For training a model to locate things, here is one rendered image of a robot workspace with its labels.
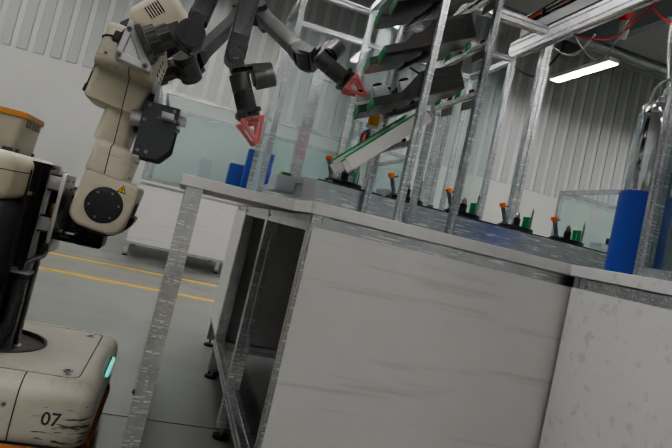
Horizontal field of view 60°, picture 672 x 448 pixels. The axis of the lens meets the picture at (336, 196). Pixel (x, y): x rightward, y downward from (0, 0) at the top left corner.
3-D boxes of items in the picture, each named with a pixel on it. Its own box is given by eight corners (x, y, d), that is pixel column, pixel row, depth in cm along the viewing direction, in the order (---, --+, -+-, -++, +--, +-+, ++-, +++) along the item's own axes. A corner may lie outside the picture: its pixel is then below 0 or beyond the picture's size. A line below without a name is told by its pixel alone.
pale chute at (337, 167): (339, 172, 184) (331, 159, 184) (335, 175, 197) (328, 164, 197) (413, 126, 187) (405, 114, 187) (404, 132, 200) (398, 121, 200)
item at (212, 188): (179, 183, 153) (182, 173, 153) (180, 188, 240) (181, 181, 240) (421, 241, 171) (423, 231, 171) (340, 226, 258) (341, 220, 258)
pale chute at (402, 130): (352, 169, 170) (344, 156, 170) (347, 173, 183) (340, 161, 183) (432, 120, 172) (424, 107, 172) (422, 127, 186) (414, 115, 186)
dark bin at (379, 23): (381, 16, 188) (376, -6, 188) (374, 30, 201) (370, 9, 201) (464, 2, 191) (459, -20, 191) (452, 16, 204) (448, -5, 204)
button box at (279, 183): (274, 189, 210) (278, 172, 211) (266, 190, 230) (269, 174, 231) (292, 194, 212) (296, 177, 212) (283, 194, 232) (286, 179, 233)
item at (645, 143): (646, 189, 173) (670, 67, 175) (612, 190, 187) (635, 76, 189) (683, 201, 176) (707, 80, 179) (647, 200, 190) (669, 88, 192)
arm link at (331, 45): (300, 71, 200) (296, 49, 194) (317, 53, 207) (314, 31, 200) (330, 78, 195) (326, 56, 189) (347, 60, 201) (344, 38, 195)
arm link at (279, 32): (254, 27, 226) (247, 1, 218) (267, 22, 228) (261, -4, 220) (303, 77, 198) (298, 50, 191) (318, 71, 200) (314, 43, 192)
